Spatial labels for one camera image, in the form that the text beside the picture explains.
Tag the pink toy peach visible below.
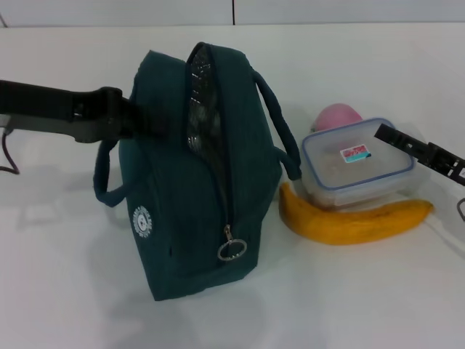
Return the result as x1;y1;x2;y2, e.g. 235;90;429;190
311;103;364;134

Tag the dark teal insulated lunch bag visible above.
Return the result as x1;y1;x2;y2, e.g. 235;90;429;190
93;41;303;302

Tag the yellow banana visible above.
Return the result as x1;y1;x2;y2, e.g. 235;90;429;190
278;182;435;246

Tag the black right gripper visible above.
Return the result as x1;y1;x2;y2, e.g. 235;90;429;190
373;123;465;186

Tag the dark left gripper cable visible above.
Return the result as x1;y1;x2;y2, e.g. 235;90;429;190
0;129;19;175

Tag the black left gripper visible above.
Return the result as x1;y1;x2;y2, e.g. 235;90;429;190
0;79;171;143

